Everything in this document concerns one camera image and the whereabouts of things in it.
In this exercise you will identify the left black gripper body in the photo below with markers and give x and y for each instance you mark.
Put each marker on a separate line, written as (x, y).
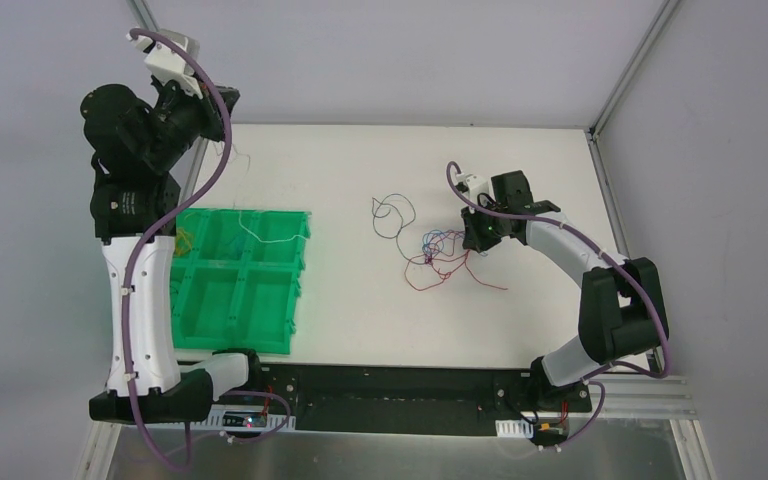
(218, 111)

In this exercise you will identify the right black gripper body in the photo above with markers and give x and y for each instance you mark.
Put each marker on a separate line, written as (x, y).
(480, 235)

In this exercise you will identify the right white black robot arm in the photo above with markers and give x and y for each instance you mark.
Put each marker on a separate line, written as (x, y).
(621, 308)

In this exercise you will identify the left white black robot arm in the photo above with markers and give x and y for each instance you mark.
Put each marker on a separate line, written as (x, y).
(134, 203)

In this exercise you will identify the green plastic compartment bin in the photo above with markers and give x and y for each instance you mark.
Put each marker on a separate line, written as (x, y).
(236, 279)

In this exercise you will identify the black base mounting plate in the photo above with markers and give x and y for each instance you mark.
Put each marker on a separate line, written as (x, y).
(404, 400)

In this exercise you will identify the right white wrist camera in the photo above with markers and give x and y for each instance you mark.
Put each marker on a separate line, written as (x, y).
(474, 187)

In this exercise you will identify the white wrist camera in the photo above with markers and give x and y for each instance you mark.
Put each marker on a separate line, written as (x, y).
(474, 187)
(165, 65)

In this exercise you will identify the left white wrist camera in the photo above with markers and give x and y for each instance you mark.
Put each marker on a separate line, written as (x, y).
(165, 65)

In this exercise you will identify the right white cable duct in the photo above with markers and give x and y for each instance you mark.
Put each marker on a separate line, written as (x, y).
(517, 429)

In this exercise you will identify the white cable duct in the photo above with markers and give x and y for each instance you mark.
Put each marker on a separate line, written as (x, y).
(247, 421)
(517, 429)

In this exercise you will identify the aluminium frame rail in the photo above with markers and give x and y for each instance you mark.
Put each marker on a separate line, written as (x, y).
(639, 397)

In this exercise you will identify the left white cable duct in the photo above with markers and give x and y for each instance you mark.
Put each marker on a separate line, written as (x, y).
(247, 421)

